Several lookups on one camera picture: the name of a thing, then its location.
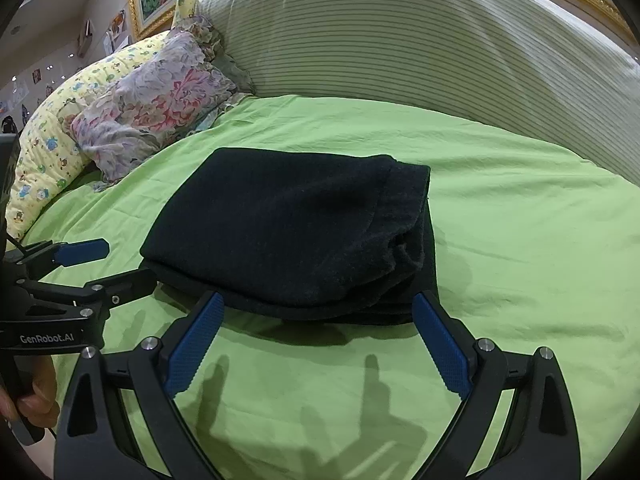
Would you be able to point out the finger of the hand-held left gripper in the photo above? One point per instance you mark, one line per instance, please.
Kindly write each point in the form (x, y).
(127, 285)
(82, 251)

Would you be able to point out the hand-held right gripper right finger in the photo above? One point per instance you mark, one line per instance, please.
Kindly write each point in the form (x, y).
(442, 345)

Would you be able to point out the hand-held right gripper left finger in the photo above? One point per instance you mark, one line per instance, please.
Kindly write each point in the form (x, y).
(192, 350)

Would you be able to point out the black pants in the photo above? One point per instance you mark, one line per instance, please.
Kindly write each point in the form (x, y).
(280, 230)

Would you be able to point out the person's left hand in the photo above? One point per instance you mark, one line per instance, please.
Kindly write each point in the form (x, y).
(44, 392)

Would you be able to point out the yellow patterned pillow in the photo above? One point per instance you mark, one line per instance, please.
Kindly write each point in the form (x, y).
(45, 150)

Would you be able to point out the green bed sheet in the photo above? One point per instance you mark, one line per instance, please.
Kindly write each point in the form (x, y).
(525, 240)

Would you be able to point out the floral pillow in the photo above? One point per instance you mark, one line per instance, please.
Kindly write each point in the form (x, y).
(160, 95)

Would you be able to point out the striped headboard cushion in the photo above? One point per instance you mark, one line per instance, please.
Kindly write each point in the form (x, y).
(400, 35)

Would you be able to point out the cluster of wall photos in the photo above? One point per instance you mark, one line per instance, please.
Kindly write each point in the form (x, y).
(117, 22)

